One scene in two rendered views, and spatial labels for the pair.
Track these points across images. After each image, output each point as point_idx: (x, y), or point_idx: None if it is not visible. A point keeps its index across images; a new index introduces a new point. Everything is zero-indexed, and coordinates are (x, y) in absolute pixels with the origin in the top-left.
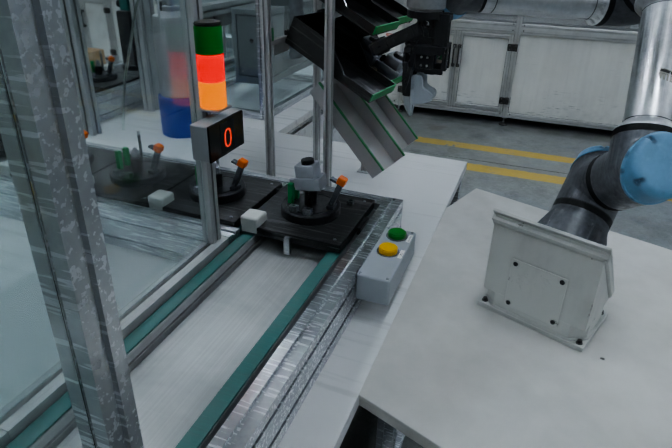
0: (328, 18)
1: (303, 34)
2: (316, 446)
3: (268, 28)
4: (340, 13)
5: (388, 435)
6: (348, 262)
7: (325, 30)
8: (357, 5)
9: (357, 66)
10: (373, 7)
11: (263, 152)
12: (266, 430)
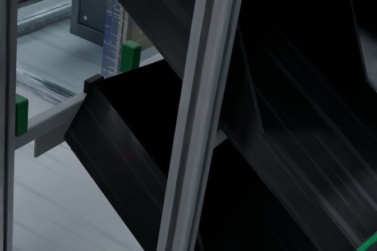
0: (186, 156)
1: (114, 144)
2: None
3: (0, 110)
4: (235, 143)
5: None
6: None
7: (169, 191)
8: (313, 80)
9: (280, 231)
10: (366, 97)
11: (59, 245)
12: None
